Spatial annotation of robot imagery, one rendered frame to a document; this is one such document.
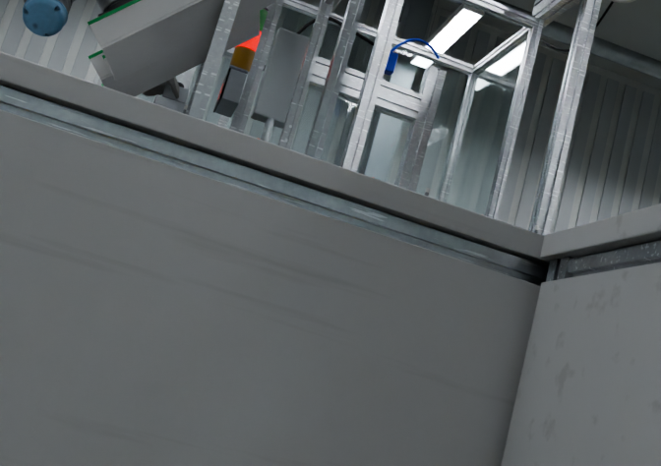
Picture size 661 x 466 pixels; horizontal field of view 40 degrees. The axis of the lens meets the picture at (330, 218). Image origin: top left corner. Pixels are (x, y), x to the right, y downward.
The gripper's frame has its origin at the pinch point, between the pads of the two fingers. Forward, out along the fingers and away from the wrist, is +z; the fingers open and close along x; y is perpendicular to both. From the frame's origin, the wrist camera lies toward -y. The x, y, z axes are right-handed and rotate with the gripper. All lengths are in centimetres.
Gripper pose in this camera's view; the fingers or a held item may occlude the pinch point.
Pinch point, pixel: (177, 93)
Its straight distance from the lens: 181.4
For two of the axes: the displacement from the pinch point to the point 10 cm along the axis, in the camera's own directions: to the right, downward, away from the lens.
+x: 2.5, -1.5, -9.6
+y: -8.6, 4.3, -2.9
